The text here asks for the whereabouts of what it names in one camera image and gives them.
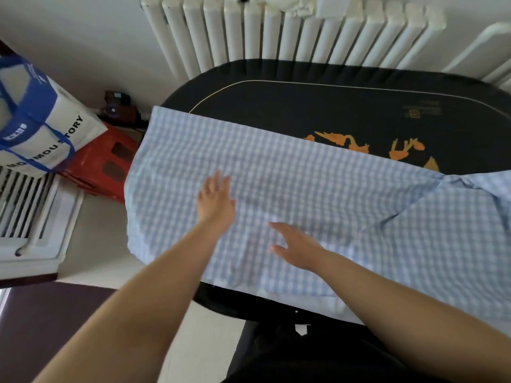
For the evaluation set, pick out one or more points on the white pipe with valve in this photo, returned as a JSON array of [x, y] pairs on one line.
[[479, 43]]

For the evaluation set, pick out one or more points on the person's black clothing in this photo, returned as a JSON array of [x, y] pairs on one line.
[[319, 359]]

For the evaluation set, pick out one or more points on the white slatted floor unit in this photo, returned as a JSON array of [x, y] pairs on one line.
[[24, 219]]

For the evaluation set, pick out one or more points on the person's left hand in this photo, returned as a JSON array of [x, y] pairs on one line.
[[215, 203]]

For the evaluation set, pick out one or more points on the white column radiator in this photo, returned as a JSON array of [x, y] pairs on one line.
[[239, 31], [501, 75]]

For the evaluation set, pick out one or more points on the black oval table gold print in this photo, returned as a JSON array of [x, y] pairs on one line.
[[359, 107]]

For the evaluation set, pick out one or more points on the crumpled white cloth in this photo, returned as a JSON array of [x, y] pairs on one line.
[[299, 5]]

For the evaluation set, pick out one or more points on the person's right forearm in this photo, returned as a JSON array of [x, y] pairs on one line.
[[419, 315]]

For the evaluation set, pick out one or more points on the dark brown floor mat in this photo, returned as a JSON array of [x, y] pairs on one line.
[[40, 327]]

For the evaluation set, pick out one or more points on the person's left forearm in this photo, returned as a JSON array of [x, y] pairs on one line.
[[139, 315]]

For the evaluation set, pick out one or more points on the blue checked cloth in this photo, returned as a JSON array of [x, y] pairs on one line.
[[319, 187]]

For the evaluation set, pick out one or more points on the red plastic stool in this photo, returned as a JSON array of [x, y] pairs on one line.
[[100, 163]]

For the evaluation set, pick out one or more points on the person's right hand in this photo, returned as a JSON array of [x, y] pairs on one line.
[[303, 251]]

